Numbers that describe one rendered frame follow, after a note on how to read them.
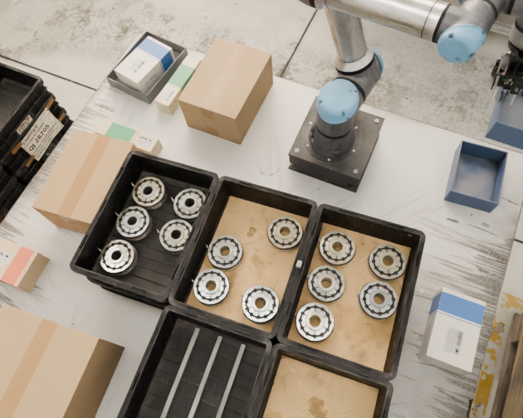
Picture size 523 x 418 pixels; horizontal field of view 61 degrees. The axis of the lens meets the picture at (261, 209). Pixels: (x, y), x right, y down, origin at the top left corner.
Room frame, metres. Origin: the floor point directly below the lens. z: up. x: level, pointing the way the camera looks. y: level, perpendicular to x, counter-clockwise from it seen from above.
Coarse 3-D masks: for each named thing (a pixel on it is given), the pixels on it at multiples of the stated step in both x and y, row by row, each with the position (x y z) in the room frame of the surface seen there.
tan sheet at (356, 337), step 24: (360, 240) 0.41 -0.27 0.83; (312, 264) 0.36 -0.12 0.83; (360, 264) 0.34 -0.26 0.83; (384, 264) 0.33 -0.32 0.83; (360, 288) 0.27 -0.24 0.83; (336, 312) 0.22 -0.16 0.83; (360, 312) 0.21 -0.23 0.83; (288, 336) 0.17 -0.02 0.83; (336, 336) 0.15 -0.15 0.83; (360, 336) 0.15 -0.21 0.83; (384, 336) 0.14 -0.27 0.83; (360, 360) 0.09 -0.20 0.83; (384, 360) 0.08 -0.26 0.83
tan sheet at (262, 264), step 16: (240, 208) 0.57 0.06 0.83; (256, 208) 0.56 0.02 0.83; (272, 208) 0.56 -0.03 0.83; (224, 224) 0.53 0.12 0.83; (240, 224) 0.52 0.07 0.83; (256, 224) 0.51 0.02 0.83; (304, 224) 0.49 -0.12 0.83; (240, 240) 0.47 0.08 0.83; (256, 240) 0.46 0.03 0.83; (256, 256) 0.41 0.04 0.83; (272, 256) 0.40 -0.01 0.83; (288, 256) 0.40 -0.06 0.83; (224, 272) 0.38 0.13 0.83; (240, 272) 0.37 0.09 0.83; (256, 272) 0.36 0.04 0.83; (272, 272) 0.36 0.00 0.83; (288, 272) 0.35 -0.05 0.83; (208, 288) 0.34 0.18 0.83; (240, 288) 0.33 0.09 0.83; (272, 288) 0.31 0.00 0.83; (192, 304) 0.30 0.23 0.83; (224, 304) 0.29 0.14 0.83; (240, 304) 0.28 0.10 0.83; (256, 304) 0.27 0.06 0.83; (240, 320) 0.24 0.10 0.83; (272, 320) 0.22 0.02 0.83
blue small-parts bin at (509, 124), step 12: (504, 96) 0.63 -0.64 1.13; (516, 96) 0.67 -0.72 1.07; (504, 108) 0.64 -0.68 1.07; (516, 108) 0.63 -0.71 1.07; (492, 120) 0.59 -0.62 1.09; (504, 120) 0.60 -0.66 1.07; (516, 120) 0.59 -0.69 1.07; (492, 132) 0.55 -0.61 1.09; (504, 132) 0.54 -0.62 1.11; (516, 132) 0.53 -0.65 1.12; (516, 144) 0.52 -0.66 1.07
